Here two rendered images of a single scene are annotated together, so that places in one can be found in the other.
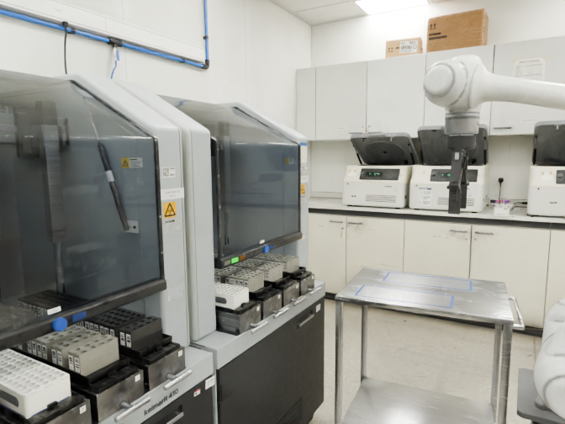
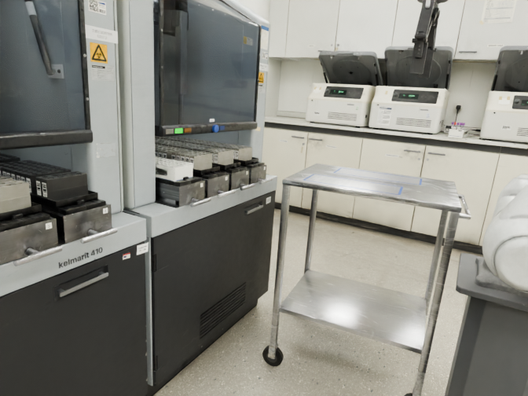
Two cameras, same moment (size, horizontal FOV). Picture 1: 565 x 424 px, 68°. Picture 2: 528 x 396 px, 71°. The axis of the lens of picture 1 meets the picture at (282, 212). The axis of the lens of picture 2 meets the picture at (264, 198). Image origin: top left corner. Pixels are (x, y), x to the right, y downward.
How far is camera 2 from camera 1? 0.31 m
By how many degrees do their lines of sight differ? 8
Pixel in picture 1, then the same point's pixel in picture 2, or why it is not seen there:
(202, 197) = (141, 50)
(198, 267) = (134, 129)
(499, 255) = (448, 175)
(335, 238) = (295, 153)
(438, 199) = (397, 119)
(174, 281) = (104, 137)
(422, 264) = not seen: hidden behind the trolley
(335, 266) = not seen: hidden behind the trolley
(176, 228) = (108, 77)
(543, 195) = (498, 119)
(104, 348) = (10, 191)
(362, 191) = (325, 108)
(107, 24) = not seen: outside the picture
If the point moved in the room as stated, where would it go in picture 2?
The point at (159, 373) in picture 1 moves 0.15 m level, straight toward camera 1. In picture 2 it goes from (78, 226) to (67, 250)
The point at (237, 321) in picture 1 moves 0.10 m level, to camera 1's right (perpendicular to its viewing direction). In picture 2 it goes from (177, 193) to (207, 195)
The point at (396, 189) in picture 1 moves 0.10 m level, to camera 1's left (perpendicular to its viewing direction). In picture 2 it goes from (357, 108) to (346, 107)
